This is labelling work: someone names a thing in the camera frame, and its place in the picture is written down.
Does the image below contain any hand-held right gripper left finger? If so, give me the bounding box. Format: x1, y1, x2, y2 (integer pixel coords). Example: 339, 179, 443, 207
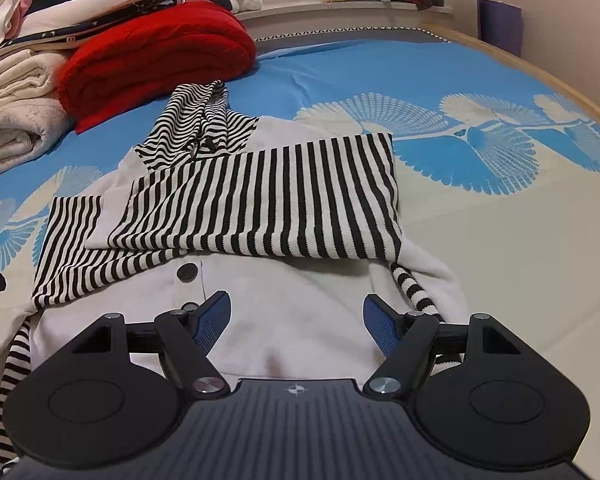
69, 290, 233, 398

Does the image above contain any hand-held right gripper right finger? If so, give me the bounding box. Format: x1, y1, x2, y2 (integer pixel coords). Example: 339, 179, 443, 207
362, 294, 523, 401

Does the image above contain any black white striped hooded sweater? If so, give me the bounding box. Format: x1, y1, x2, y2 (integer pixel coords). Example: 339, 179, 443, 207
0, 80, 468, 466

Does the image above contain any blue printed bedsheet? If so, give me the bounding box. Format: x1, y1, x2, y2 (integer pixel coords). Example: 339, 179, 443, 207
0, 27, 600, 411

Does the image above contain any white speckled folded blanket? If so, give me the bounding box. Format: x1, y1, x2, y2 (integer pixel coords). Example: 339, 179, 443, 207
0, 94, 77, 183

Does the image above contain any cream folded blanket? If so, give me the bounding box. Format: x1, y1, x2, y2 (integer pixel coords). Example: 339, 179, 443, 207
0, 50, 70, 107

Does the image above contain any red folded blanket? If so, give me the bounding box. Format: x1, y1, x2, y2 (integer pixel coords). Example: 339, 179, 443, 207
56, 0, 257, 135

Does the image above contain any dark star-patterned folded blanket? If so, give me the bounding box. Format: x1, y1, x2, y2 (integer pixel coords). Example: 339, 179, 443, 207
0, 0, 178, 53

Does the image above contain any window sill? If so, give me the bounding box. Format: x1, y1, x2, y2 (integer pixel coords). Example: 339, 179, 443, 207
232, 0, 453, 42

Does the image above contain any wooden bed frame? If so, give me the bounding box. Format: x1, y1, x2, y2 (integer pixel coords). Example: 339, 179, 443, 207
420, 22, 600, 131

